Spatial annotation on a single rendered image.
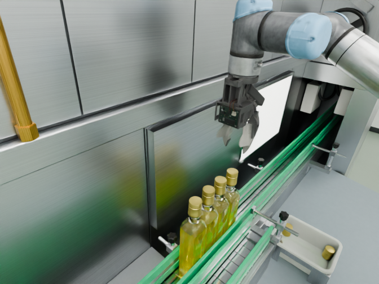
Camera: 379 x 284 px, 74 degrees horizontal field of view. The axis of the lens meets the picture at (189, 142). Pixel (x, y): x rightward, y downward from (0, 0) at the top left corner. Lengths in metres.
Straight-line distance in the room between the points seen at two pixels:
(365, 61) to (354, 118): 1.01
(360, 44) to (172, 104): 0.41
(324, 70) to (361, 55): 0.97
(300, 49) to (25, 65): 0.45
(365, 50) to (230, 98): 0.27
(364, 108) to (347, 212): 0.54
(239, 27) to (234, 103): 0.16
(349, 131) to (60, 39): 1.45
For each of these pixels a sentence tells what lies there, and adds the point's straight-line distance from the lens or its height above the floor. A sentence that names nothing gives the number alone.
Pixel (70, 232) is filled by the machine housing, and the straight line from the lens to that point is 0.65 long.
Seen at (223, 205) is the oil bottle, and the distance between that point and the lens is 0.76.
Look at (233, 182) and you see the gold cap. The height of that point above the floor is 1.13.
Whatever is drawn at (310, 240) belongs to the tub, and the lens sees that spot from 1.18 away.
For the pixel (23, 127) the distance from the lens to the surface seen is 0.46.
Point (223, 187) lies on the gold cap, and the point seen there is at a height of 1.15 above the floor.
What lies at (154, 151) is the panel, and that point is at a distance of 0.64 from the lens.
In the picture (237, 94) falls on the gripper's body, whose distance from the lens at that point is 0.61.
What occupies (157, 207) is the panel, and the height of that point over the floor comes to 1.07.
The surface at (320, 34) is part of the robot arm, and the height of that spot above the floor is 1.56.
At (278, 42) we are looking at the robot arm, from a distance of 0.53.
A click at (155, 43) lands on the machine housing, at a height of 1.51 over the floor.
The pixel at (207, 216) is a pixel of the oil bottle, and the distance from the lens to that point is 0.72.
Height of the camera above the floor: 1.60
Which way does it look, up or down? 30 degrees down
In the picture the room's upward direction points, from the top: 3 degrees clockwise
